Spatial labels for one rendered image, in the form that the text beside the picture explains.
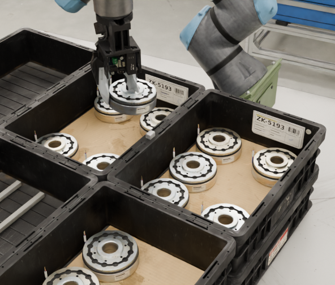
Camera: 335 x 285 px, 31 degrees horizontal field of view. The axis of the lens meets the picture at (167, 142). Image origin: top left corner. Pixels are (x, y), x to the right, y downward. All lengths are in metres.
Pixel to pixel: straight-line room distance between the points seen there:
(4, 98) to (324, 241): 0.88
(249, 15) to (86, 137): 0.50
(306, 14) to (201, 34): 1.63
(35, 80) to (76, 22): 2.27
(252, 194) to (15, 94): 0.71
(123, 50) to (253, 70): 0.51
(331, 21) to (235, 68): 1.61
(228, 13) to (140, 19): 2.43
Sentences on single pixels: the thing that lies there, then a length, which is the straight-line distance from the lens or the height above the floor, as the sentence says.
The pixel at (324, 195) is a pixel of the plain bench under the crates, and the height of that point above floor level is 0.70.
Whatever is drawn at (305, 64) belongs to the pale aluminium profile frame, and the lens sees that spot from 3.26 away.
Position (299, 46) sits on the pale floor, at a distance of 3.68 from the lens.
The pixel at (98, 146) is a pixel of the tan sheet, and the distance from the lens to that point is 1.43.
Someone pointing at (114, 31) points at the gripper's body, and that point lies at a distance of 1.15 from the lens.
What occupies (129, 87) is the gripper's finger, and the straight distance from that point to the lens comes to 1.29.
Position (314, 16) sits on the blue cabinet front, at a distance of 3.16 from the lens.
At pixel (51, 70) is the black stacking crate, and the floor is 0.83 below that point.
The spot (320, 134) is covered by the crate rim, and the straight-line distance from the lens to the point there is 1.32.
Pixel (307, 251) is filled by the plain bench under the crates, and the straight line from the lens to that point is 1.38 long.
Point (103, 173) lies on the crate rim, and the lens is 1.19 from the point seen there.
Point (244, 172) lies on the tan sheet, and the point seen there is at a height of 0.83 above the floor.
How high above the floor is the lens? 1.69
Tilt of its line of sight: 37 degrees down
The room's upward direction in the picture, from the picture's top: 1 degrees counter-clockwise
